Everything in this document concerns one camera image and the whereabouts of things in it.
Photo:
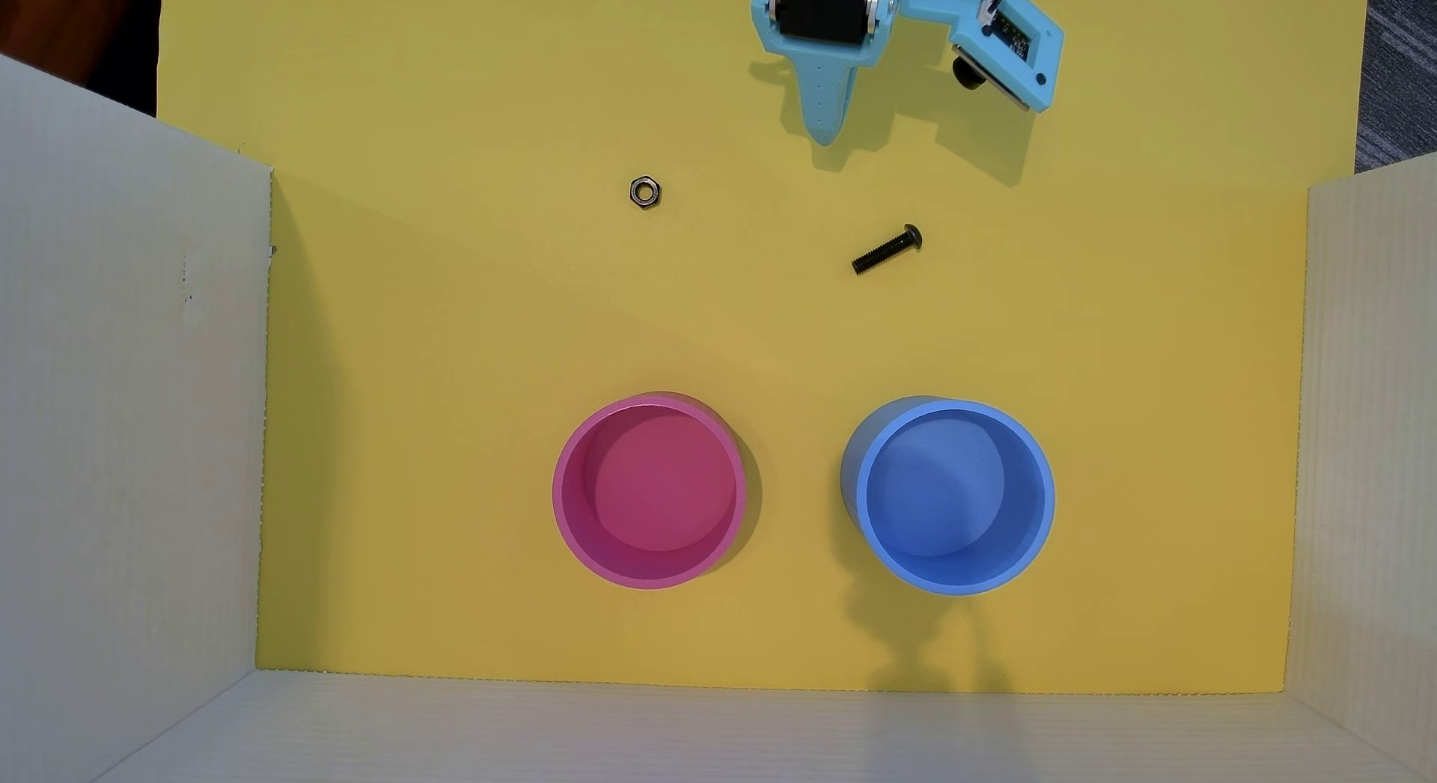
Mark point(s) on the yellow paper mat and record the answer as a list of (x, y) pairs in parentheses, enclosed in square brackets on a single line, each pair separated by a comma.
[(472, 368)]

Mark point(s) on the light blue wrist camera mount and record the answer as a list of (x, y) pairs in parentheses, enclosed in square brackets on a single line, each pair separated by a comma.
[(1016, 42)]

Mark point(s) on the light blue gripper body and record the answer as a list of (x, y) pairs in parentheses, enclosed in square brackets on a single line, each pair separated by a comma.
[(819, 8)]

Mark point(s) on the blue round cup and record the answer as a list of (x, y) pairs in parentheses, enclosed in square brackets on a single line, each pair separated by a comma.
[(949, 497)]

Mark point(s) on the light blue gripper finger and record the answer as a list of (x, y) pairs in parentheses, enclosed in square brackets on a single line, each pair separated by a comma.
[(829, 98)]

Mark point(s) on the metal hex nut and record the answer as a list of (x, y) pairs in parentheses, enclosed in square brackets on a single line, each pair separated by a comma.
[(638, 192)]

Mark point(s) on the black bolt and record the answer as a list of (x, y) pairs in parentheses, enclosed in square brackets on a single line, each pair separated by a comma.
[(885, 252)]

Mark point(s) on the pink round cup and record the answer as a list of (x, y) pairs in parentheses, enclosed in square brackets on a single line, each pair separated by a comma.
[(649, 493)]

